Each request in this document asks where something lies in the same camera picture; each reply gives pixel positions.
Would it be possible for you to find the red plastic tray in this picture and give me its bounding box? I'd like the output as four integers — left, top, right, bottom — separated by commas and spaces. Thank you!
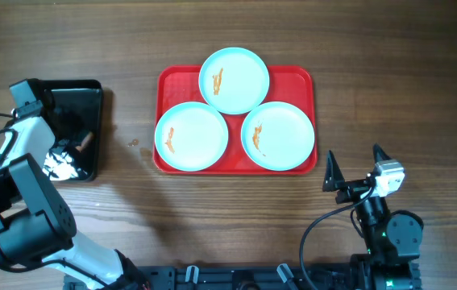
156, 64, 316, 176

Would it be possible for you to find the orange green sponge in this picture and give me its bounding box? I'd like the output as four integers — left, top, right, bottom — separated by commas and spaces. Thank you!
75, 131, 94, 151

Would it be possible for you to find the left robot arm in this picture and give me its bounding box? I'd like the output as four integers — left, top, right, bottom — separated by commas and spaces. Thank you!
0, 78, 150, 289

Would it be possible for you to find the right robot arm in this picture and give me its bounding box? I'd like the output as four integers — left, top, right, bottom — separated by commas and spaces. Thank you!
322, 144, 424, 289

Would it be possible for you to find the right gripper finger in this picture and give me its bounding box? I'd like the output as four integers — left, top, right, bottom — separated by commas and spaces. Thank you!
322, 150, 345, 192
372, 143, 391, 163

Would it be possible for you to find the light blue plate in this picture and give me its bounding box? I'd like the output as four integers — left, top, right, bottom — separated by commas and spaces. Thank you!
154, 101, 229, 172
240, 101, 315, 172
198, 47, 270, 115

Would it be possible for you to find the black water basin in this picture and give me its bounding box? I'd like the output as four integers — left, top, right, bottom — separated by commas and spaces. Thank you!
43, 80, 104, 181

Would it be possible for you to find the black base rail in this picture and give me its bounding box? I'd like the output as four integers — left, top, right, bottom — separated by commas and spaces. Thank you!
63, 263, 422, 290

